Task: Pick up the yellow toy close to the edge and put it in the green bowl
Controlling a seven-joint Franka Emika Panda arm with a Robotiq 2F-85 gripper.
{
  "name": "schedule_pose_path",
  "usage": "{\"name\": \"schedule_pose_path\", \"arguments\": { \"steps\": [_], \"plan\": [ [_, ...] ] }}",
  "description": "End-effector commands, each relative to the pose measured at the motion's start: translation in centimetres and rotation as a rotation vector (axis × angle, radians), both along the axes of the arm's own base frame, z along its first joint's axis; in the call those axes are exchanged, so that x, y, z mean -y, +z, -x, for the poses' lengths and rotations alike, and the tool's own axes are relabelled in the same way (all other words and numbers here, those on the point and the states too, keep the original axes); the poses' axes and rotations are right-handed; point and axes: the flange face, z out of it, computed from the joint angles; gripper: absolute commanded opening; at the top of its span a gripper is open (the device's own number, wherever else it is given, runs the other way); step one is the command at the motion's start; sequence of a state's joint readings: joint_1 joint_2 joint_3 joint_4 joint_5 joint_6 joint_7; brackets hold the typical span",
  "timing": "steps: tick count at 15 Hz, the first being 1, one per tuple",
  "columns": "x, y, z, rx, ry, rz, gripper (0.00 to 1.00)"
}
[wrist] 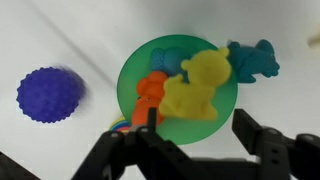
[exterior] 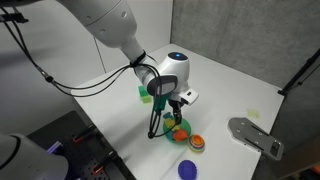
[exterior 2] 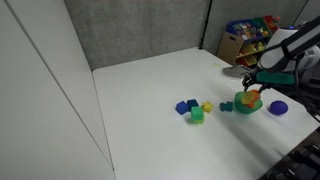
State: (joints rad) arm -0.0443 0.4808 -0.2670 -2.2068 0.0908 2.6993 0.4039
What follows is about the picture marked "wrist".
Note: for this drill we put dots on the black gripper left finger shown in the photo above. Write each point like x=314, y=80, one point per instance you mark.
x=110, y=156

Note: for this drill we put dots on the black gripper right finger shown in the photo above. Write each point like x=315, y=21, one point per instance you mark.
x=283, y=153

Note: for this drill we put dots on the yellow rubber bear toy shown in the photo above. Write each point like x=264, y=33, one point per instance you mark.
x=196, y=90

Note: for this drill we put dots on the rainbow striped toy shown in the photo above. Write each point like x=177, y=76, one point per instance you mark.
x=120, y=125

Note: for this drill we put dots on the orange rubber animal toy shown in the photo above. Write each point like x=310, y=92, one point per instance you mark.
x=148, y=96

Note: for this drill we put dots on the teal rubber bear toy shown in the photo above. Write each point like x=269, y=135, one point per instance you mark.
x=255, y=61

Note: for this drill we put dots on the blue bumpy rubber toy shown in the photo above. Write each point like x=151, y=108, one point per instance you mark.
x=170, y=60

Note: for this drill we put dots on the green round plate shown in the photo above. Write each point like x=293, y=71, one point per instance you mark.
x=133, y=76

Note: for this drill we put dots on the purple spiky ball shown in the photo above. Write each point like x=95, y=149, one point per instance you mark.
x=49, y=95

